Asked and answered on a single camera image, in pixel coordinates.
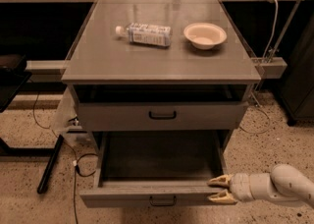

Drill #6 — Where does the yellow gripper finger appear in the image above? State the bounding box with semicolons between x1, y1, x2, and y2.
208;189;236;204
207;175;233;188

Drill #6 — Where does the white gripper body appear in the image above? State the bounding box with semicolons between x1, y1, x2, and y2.
230;173;254;202

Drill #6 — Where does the grey drawer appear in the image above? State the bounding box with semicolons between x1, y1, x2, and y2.
75;84;248;132
79;131;226;207

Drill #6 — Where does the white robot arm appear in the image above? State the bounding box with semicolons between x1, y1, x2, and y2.
207;164;314;208

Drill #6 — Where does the grey drawer cabinet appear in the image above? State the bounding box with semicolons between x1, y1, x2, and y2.
61;0;262;183

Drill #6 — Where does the grey top drawer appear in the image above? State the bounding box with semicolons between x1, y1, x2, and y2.
75;84;248;132

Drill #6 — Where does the dark cabinet at right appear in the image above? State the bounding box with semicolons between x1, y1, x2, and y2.
280;16;314;126

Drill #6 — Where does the white paper bowl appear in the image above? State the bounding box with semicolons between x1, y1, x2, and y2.
183;23;227;50

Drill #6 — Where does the clear plastic water bottle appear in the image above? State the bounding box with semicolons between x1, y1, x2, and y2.
115;23;172;47

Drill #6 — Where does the black stand leg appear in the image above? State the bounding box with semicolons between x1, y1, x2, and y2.
37;135;64;195

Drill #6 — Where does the metal diagonal pole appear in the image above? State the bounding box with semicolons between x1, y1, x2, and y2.
266;0;314;64

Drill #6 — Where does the black side table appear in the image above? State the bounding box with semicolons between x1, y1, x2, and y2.
0;54;31;113

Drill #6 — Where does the black floor cable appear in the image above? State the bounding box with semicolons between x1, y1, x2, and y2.
31;91;102;224

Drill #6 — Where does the white power cable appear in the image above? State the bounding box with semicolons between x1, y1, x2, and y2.
261;0;280;64

